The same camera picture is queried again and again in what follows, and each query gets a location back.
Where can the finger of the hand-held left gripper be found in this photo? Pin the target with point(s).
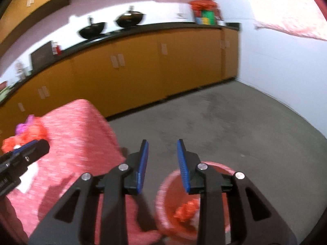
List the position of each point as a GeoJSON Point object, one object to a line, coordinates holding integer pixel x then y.
{"type": "Point", "coordinates": [34, 148]}

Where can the green carton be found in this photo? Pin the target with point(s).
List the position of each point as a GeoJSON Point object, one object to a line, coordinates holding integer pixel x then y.
{"type": "Point", "coordinates": [207, 17]}

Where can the red bottle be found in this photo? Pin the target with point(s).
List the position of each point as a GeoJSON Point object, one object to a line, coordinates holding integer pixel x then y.
{"type": "Point", "coordinates": [58, 49]}

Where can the red plastic bucket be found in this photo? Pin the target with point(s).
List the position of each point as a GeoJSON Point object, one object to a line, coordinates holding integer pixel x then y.
{"type": "Point", "coordinates": [166, 204]}

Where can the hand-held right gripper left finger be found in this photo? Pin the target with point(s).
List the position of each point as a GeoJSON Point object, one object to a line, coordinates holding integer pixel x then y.
{"type": "Point", "coordinates": [142, 169]}

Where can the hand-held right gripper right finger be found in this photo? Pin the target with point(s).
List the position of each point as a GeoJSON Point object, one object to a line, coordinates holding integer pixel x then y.
{"type": "Point", "coordinates": [184, 169]}

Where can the dark cutting board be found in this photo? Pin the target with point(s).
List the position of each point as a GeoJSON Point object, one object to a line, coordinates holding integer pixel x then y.
{"type": "Point", "coordinates": [42, 56]}

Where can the black countertop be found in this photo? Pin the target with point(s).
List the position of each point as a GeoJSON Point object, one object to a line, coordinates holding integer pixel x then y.
{"type": "Point", "coordinates": [153, 28]}

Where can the white crumpled paper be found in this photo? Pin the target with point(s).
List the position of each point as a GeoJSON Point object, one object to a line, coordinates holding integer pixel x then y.
{"type": "Point", "coordinates": [28, 181]}

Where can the clear bag with jars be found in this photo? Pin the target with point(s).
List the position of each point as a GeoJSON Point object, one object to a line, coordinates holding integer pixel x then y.
{"type": "Point", "coordinates": [20, 69]}

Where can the purple crumpled wrapper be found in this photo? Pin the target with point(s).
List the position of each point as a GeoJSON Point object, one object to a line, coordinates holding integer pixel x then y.
{"type": "Point", "coordinates": [24, 126]}

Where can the black wok with lid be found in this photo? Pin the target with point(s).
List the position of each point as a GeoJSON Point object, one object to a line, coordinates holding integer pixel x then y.
{"type": "Point", "coordinates": [129, 19]}

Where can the pink floral curtain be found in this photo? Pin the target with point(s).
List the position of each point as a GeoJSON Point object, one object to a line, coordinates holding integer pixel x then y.
{"type": "Point", "coordinates": [288, 10]}

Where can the red plastic basket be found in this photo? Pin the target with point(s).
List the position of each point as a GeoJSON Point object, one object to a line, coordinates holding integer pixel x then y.
{"type": "Point", "coordinates": [3, 83]}

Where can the orange wooden wall cabinets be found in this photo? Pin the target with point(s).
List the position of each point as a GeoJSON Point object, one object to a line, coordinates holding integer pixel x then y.
{"type": "Point", "coordinates": [30, 7]}

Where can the red plastic bag over condiments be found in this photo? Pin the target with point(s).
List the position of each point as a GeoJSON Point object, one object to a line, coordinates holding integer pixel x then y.
{"type": "Point", "coordinates": [204, 5]}

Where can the red floral tablecloth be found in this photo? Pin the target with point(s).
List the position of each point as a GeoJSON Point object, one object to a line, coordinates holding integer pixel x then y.
{"type": "Point", "coordinates": [76, 137]}

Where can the orange wooden base cabinets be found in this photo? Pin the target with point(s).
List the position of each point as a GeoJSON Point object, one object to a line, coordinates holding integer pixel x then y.
{"type": "Point", "coordinates": [127, 76]}

